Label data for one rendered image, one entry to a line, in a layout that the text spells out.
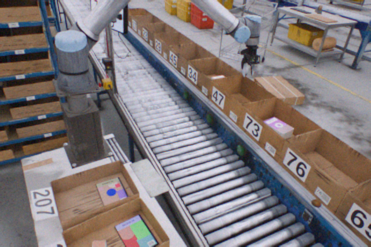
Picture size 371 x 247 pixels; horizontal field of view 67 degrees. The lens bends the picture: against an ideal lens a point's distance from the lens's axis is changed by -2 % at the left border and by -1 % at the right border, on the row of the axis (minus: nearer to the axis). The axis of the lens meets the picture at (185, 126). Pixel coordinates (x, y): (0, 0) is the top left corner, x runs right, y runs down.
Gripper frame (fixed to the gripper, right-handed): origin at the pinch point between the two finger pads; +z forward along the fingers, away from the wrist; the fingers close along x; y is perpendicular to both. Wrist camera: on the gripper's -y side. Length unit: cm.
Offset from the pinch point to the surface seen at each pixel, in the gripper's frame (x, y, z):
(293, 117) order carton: 19.5, 26.9, 23.8
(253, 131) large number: -9.9, 27.4, 26.4
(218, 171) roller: -36, 33, 46
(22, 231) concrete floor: -172, -24, 105
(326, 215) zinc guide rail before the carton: -7, 89, 38
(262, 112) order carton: 7.4, 10.5, 24.9
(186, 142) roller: -45, 2, 42
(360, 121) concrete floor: 224, -76, 127
